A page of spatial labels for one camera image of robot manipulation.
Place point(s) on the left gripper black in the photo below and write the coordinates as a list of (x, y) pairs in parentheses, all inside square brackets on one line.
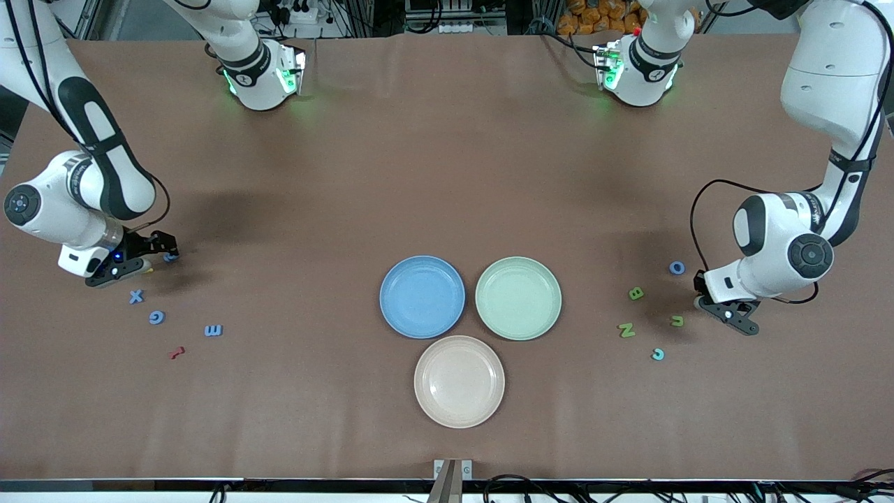
[(698, 282)]

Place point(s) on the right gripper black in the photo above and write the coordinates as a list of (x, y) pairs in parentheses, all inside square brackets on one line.
[(137, 245)]

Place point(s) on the blue foam letter X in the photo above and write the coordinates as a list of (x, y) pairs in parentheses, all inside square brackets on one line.
[(136, 297)]

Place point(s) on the green foam letter B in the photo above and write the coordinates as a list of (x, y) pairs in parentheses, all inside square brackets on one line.
[(635, 293)]

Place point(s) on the blue foam letter G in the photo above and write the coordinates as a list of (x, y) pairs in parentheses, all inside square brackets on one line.
[(152, 318)]

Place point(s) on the green foam letter N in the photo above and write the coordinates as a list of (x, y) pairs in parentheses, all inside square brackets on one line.
[(626, 330)]

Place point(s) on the blue foam letter E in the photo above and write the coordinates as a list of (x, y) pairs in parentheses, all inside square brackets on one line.
[(213, 330)]

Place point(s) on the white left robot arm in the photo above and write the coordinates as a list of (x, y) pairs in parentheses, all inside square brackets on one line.
[(824, 70)]

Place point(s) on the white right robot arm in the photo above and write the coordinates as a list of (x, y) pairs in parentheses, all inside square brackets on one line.
[(105, 175)]

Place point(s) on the blue foam letter O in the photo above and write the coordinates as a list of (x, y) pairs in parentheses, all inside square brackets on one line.
[(671, 267)]

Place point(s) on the green round plate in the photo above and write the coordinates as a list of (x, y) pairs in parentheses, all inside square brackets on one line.
[(518, 298)]

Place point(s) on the beige round plate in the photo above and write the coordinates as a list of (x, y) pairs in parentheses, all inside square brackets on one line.
[(459, 381)]

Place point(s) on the blue round plate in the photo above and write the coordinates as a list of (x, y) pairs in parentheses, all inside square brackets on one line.
[(422, 297)]

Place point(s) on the white power strip black plugs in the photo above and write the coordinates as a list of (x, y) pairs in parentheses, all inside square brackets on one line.
[(300, 17)]

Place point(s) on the brown table cover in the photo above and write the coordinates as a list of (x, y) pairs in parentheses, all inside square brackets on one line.
[(447, 175)]

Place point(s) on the orange packaged items pile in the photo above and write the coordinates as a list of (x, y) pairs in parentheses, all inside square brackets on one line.
[(601, 14)]

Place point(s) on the black table edge rail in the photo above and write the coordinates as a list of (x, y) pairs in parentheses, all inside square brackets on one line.
[(314, 485)]

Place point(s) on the metal bracket with post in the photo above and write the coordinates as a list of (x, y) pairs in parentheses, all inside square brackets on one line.
[(452, 482)]

